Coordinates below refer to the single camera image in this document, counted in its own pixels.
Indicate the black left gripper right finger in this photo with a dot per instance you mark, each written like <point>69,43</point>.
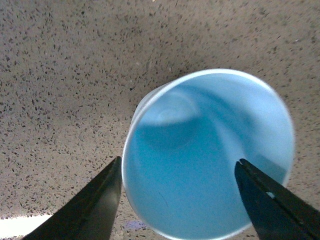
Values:
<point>275,212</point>

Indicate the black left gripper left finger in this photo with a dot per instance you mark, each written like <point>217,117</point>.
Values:
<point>90,214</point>

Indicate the blue cup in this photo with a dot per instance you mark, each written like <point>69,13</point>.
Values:
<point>182,146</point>

